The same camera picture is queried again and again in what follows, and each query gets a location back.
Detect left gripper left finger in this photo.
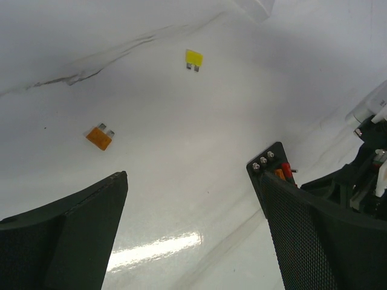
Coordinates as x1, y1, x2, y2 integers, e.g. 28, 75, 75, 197
1, 171, 128, 289

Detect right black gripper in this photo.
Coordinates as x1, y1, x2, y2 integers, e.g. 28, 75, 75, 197
301, 120, 386, 219

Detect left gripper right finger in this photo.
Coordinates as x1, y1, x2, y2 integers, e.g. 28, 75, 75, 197
260, 173, 386, 289

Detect red blade fuse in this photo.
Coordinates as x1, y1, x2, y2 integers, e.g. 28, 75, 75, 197
281, 163, 294, 184

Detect orange blade fuse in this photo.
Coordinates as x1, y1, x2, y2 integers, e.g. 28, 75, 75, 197
274, 169, 286, 181

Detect black fuse box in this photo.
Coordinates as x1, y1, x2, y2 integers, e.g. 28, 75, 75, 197
246, 141, 298, 218

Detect brown blade fuse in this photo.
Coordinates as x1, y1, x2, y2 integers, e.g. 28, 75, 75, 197
85, 123, 115, 151

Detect clear plastic fuse box cover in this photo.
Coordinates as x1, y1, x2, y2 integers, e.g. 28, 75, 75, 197
238, 0, 275, 23

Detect yellow blade fuse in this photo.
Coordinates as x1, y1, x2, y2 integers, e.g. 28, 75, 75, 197
185, 50, 204, 73

